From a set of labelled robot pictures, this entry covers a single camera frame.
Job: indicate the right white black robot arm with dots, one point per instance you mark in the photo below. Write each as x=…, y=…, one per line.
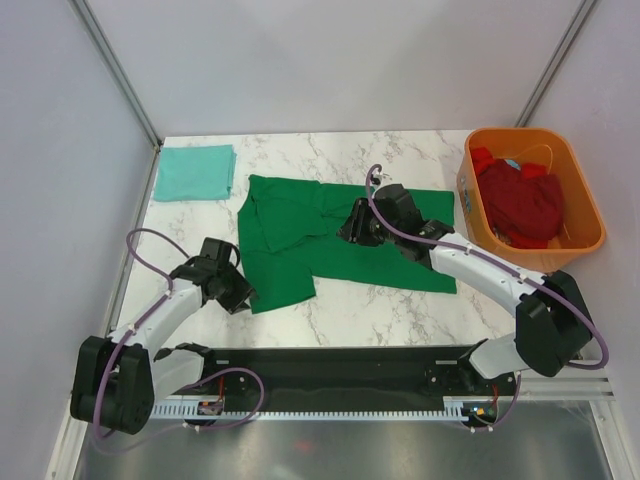
x=552, y=323

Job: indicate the right aluminium frame post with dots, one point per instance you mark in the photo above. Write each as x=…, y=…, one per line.
x=560, y=53

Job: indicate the white slotted cable duct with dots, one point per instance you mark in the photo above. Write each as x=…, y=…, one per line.
x=201, y=409

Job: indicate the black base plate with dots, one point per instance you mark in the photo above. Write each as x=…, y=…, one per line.
x=368, y=378

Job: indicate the left aluminium frame post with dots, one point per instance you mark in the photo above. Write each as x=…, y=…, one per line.
x=101, y=43

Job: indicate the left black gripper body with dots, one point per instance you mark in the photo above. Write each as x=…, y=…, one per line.
x=234, y=290

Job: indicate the green t shirt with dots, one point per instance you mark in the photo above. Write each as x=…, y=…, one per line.
x=287, y=231

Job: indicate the aluminium frame post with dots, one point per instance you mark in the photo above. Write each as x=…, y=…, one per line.
x=101, y=43
x=560, y=53

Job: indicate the dark red t shirt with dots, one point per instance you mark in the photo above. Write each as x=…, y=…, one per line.
x=524, y=205

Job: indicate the folded teal t shirt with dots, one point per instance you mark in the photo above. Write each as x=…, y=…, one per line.
x=195, y=174

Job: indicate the bright red t shirt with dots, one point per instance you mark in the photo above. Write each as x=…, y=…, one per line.
x=485, y=159

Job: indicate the orange plastic bin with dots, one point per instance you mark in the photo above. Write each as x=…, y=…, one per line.
x=583, y=231

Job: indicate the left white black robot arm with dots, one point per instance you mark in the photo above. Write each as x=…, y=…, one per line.
x=119, y=378

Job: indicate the aluminium rail profile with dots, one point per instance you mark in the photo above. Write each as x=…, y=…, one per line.
x=569, y=385

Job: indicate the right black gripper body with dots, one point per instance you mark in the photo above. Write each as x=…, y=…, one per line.
x=366, y=226

